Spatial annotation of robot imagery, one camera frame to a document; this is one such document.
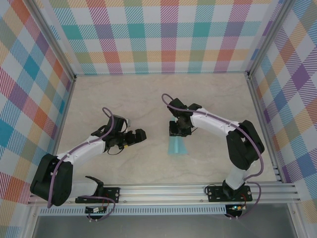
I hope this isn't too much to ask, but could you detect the light blue cloth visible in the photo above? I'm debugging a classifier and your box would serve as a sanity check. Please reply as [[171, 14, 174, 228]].
[[167, 118, 190, 156]]

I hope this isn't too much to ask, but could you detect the small black circuit board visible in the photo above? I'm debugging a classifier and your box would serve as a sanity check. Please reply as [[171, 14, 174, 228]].
[[85, 206, 107, 214]]

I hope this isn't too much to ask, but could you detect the grey metal panel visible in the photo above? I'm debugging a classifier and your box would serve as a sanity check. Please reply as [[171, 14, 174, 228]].
[[32, 205, 298, 238]]

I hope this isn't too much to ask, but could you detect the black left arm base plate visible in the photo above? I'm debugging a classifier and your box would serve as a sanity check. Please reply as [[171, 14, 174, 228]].
[[75, 187, 121, 204]]

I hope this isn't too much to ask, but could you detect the aluminium mounting rail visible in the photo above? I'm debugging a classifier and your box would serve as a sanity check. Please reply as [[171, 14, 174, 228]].
[[27, 182, 302, 205]]

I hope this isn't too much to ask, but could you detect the aluminium side rail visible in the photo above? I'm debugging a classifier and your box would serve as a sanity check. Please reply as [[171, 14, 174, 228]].
[[246, 74, 283, 183], [53, 75, 77, 159]]

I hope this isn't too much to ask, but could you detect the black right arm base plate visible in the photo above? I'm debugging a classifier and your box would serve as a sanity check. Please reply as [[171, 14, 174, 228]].
[[207, 184, 253, 202]]

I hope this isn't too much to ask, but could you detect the slotted grey cable duct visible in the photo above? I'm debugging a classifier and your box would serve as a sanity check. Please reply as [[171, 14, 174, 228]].
[[38, 204, 227, 216]]

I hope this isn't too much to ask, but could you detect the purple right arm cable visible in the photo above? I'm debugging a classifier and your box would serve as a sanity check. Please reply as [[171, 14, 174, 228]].
[[161, 93, 264, 219]]

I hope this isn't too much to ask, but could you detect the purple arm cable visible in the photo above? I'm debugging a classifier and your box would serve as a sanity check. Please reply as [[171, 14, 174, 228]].
[[47, 107, 117, 222], [161, 93, 264, 219]]

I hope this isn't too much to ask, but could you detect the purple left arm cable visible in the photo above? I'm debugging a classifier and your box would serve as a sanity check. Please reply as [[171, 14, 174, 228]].
[[47, 107, 117, 222]]

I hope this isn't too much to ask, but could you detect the aluminium frame post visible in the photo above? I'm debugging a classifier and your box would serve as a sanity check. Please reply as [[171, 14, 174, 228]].
[[247, 0, 297, 76], [26, 0, 77, 81]]

